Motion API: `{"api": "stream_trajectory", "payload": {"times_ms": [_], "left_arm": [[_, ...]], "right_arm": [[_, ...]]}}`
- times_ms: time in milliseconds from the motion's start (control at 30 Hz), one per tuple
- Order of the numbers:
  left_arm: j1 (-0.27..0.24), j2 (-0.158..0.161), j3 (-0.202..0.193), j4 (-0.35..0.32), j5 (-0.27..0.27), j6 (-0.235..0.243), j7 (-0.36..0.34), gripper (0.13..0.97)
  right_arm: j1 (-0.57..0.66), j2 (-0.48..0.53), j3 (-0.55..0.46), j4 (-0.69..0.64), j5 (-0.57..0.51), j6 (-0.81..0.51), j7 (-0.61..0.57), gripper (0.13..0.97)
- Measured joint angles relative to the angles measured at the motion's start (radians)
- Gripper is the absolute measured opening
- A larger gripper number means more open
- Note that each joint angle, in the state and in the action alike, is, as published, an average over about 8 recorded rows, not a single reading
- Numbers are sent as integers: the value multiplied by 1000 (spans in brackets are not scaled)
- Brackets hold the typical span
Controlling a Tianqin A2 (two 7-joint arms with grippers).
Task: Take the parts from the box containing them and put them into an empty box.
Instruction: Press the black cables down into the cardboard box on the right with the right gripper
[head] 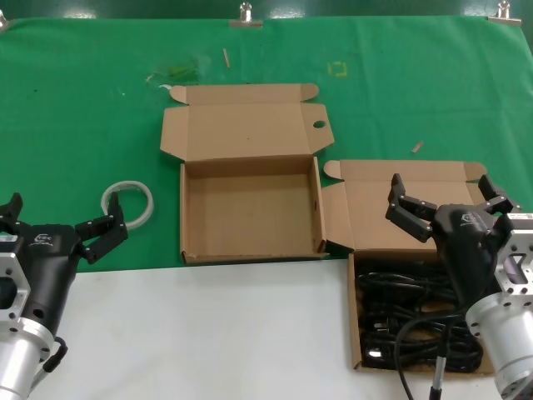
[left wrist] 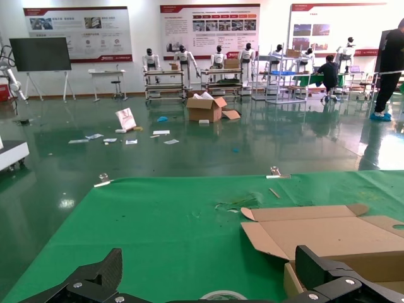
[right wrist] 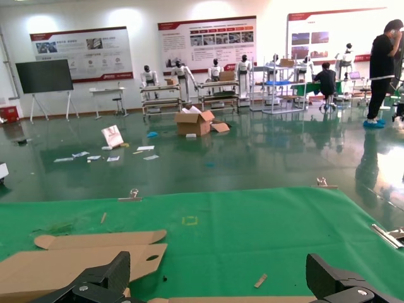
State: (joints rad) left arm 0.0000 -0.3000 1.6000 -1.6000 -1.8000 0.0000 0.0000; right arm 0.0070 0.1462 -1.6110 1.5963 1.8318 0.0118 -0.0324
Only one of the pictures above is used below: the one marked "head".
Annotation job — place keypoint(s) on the short wooden stick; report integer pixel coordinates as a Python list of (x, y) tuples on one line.
[(417, 146), (226, 58)]

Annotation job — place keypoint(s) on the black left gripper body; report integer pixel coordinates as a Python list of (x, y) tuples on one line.
[(50, 266)]

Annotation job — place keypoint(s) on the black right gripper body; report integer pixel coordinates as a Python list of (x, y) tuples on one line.
[(466, 250)]

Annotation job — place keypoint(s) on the clear plastic wrap scrap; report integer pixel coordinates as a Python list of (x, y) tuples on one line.
[(179, 71)]

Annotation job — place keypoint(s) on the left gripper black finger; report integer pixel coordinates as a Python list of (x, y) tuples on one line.
[(104, 235), (11, 210)]

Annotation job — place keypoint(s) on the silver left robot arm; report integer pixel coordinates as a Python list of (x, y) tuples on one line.
[(18, 362)]

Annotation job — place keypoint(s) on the green table cloth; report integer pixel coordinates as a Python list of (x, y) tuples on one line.
[(83, 125)]

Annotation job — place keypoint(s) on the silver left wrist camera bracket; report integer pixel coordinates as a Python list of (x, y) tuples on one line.
[(12, 271)]

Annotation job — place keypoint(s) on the small white paper scrap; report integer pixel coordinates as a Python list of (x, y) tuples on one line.
[(164, 86)]

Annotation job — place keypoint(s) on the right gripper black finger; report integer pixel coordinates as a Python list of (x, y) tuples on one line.
[(410, 212), (501, 202)]

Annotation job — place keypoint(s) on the cardboard box with open lid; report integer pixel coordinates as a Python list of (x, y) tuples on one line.
[(375, 208), (250, 216)]

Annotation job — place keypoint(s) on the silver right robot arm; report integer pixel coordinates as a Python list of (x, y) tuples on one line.
[(508, 341)]

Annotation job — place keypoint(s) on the white double-sided tape roll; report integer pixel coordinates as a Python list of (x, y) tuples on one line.
[(149, 208)]

